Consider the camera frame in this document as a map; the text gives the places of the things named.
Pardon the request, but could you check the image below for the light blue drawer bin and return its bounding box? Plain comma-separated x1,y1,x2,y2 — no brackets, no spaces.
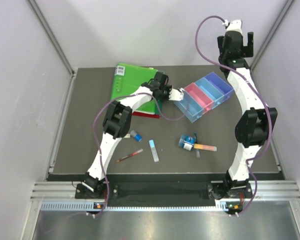
173,91,204,123

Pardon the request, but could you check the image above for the green plastic folder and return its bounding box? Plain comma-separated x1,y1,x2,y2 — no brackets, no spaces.
110,63,162,115

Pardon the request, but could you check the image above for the pink drawer bin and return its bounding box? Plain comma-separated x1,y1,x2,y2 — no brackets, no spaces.
185,83,214,115

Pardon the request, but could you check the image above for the medium blue drawer bin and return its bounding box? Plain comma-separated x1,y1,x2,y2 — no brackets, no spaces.
195,77,227,110

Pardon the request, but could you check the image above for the orange highlighter marker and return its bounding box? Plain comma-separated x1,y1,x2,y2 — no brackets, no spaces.
193,143,217,152

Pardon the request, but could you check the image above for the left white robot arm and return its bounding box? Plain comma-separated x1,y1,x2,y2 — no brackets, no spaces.
76,72,172,199

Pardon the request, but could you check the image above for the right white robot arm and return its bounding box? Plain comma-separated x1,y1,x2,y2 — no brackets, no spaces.
209,30,278,200

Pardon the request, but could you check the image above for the light blue clear highlighter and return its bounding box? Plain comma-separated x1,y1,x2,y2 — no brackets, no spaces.
149,139,159,163

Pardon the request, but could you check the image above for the blue ink bottle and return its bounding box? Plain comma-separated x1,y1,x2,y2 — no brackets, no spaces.
178,134,195,151

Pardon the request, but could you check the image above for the blue pen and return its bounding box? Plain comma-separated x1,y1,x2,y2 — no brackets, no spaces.
193,131,201,158

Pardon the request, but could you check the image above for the red pen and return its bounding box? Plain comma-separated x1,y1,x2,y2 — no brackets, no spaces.
117,148,144,163

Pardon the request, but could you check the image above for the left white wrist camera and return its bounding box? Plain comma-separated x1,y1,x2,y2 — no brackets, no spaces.
169,87,185,102

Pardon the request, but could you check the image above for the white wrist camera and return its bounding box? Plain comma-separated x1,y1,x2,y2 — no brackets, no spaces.
169,87,185,102
222,19,243,35

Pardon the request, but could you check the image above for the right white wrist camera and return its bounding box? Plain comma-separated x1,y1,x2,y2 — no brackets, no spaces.
222,19,243,35

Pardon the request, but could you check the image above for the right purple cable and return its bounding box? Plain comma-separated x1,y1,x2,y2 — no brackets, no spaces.
195,15,276,217

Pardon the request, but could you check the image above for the purple cable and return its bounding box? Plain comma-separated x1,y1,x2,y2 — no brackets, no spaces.
195,15,276,217
92,92,191,217

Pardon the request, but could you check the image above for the right aluminium frame post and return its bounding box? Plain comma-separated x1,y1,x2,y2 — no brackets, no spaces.
248,0,297,72

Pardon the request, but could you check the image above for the aluminium frame post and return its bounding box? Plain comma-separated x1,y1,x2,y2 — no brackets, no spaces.
248,0,297,72
26,0,75,76

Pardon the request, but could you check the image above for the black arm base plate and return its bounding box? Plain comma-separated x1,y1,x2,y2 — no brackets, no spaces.
75,182,252,204

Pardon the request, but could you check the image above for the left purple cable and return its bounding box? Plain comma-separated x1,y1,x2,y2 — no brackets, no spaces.
92,92,191,217

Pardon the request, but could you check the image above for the left aluminium frame post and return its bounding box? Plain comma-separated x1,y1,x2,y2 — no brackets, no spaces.
26,0,75,76

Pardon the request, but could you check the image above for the aluminium front rail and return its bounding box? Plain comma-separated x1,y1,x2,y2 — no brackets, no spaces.
30,180,300,201

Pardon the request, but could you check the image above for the grey slotted cable duct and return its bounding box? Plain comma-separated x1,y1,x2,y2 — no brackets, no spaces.
40,201,228,211

